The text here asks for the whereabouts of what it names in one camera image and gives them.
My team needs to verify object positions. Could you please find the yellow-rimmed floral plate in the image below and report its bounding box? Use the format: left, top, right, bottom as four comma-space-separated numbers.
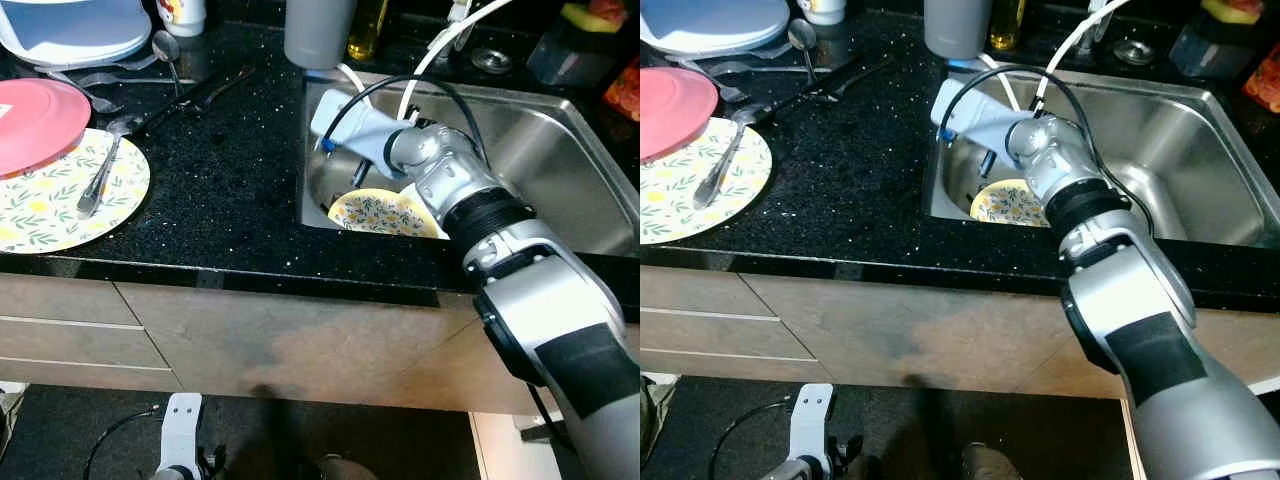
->
328, 187, 448, 239
968, 178, 1051, 228

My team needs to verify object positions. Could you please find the grey robot foot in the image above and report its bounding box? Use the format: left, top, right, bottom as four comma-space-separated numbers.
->
318, 455, 379, 480
960, 443, 1021, 480

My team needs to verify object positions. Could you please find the yellow oil bottle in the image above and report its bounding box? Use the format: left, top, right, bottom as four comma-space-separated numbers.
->
988, 0, 1028, 51
347, 0, 389, 61

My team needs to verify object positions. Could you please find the grey cylinder water filter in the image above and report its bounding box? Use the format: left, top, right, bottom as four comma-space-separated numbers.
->
284, 0, 359, 71
922, 0, 993, 61

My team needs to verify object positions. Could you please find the grey-brown cabinet door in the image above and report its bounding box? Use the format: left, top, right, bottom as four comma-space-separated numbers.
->
113, 283, 486, 414
745, 272, 1121, 401

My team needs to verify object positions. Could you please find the grey-brown drawer front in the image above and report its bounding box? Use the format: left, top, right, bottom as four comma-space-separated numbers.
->
0, 358, 184, 393
640, 350, 816, 383
640, 312, 801, 356
0, 275, 146, 326
0, 320, 171, 363
640, 265, 776, 319

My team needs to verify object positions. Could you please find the round steel drain cap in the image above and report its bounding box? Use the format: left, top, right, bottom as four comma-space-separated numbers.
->
1112, 38, 1159, 67
470, 47, 516, 77

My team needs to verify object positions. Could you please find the steel sink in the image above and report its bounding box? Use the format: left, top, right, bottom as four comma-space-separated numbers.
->
298, 70, 641, 263
925, 62, 1280, 251

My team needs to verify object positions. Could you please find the small steel spoon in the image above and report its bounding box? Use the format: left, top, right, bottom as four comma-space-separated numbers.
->
787, 18, 821, 86
150, 30, 186, 98

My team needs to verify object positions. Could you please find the dark sponge holder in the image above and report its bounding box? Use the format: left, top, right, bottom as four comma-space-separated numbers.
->
1168, 0, 1266, 79
527, 0, 629, 88

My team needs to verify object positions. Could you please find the steel fork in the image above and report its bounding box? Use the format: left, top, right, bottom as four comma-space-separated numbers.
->
48, 68, 126, 113
690, 55, 791, 103

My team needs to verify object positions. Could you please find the red orange packet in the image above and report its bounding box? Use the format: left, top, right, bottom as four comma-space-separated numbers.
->
602, 58, 641, 123
1243, 62, 1280, 114

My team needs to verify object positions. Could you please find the yellow pink sponge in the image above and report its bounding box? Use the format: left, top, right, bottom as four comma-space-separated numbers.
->
560, 0, 629, 36
1200, 0, 1266, 26

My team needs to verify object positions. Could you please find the cream leaf-pattern plate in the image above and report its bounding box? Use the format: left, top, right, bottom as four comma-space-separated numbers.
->
0, 128, 152, 254
640, 117, 774, 245

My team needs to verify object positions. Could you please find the white tiered storage container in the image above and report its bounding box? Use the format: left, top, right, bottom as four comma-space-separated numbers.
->
640, 0, 793, 59
0, 0, 153, 73

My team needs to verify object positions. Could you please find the pink plate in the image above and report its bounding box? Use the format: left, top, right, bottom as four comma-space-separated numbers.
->
640, 66, 719, 166
0, 78, 92, 179

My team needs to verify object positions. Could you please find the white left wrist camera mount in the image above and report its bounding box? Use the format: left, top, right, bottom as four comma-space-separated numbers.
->
160, 393, 206, 471
790, 383, 836, 471

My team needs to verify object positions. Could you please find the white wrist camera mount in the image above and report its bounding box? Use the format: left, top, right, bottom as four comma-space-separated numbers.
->
160, 393, 206, 471
790, 383, 836, 471
930, 78, 1031, 151
310, 88, 401, 169

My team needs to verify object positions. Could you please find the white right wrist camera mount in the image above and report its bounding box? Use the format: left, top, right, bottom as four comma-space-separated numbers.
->
310, 88, 401, 169
930, 78, 1031, 151

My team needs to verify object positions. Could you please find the white hose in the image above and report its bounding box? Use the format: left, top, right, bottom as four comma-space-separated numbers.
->
975, 55, 1021, 113
1035, 0, 1121, 116
397, 0, 516, 121
335, 62, 371, 106

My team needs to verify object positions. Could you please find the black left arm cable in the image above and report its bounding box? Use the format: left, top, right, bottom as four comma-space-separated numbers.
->
708, 398, 801, 480
83, 405, 166, 480

